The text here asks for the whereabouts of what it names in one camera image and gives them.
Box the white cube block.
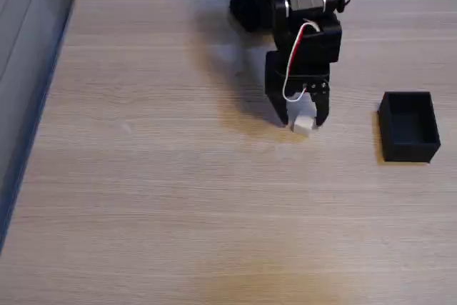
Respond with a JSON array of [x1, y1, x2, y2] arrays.
[[292, 114, 319, 138]]

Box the grey cabinet side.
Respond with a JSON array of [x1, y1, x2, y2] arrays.
[[0, 0, 79, 245]]

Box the white and red cable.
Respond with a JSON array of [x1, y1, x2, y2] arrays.
[[281, 21, 322, 102]]

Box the black open box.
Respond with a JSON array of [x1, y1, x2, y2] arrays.
[[377, 91, 442, 164]]

